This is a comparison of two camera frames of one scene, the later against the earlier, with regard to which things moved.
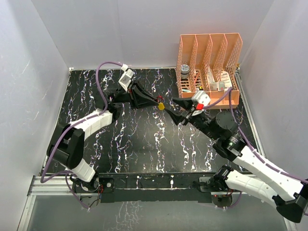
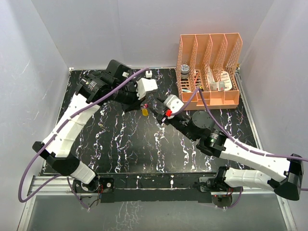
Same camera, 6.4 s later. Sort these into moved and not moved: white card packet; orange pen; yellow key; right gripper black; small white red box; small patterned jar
Moved: right gripper black; yellow key
Not moved: orange pen; small patterned jar; small white red box; white card packet
